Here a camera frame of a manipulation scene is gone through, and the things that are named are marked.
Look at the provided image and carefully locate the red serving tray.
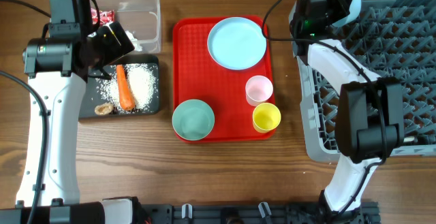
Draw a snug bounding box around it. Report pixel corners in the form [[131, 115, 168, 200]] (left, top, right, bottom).
[[172, 16, 276, 144]]

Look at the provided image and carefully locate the light blue plate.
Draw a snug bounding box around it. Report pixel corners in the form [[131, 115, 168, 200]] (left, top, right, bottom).
[[207, 17, 267, 71]]

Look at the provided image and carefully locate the white tissue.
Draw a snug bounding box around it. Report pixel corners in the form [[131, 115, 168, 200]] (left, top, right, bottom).
[[125, 31, 142, 52]]

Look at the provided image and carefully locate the red foil wrapper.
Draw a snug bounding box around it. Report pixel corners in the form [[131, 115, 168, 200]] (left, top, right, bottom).
[[91, 8, 115, 26]]

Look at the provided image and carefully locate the light blue bowl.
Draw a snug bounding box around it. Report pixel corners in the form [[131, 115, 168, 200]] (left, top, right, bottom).
[[332, 0, 362, 27]]

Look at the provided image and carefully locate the white spoon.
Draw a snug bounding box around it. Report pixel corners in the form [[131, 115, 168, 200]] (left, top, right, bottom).
[[403, 136, 415, 143]]

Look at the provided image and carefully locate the orange carrot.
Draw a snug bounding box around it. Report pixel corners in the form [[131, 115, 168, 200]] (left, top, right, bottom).
[[116, 65, 135, 111]]

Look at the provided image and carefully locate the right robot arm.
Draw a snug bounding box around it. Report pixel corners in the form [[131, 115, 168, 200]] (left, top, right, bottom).
[[289, 0, 405, 223]]

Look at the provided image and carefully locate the green bowl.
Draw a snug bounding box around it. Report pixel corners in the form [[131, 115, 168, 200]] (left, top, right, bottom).
[[172, 99, 215, 141]]

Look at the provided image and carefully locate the pink cup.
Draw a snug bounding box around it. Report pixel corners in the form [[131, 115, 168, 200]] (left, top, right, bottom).
[[245, 76, 273, 106]]

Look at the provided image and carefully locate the black plastic tray bin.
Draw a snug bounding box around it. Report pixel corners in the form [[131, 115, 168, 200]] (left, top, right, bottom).
[[79, 54, 160, 120]]

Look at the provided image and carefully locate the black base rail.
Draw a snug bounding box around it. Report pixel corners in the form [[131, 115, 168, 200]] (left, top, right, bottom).
[[136, 202, 381, 224]]

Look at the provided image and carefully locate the brown mushroom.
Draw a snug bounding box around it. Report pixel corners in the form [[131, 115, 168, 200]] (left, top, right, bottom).
[[94, 103, 114, 116]]

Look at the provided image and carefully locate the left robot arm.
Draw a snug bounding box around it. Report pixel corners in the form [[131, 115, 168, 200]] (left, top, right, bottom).
[[1, 0, 142, 223]]

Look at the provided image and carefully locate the clear plastic bin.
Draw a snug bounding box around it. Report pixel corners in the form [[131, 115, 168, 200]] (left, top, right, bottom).
[[96, 0, 161, 54]]

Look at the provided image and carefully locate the white rice pile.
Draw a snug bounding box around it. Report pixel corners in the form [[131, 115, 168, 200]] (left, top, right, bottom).
[[97, 63, 159, 114]]

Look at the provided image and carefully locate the yellow cup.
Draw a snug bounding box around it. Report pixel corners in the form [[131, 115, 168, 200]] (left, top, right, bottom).
[[252, 103, 281, 133]]

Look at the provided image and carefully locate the grey dishwasher rack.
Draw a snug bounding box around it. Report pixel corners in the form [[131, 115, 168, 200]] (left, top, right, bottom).
[[298, 0, 435, 161]]

